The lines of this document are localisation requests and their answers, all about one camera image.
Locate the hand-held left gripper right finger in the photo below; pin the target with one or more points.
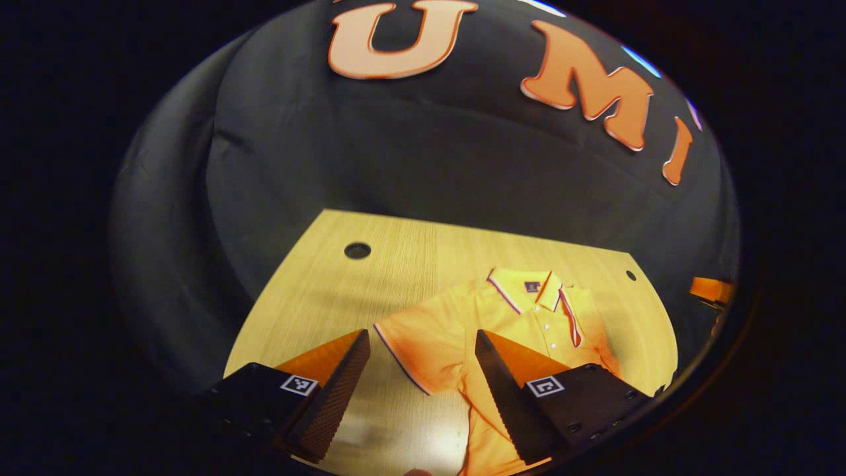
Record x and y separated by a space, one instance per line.
505 403

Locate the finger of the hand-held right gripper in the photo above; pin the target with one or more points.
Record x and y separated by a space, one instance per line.
718 325
710 289

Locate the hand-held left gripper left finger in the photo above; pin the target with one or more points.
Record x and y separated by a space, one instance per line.
337 396

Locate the orange polo T-shirt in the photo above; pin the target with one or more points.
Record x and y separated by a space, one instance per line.
436 337

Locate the black backdrop cloth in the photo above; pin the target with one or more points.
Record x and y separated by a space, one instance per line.
396 145

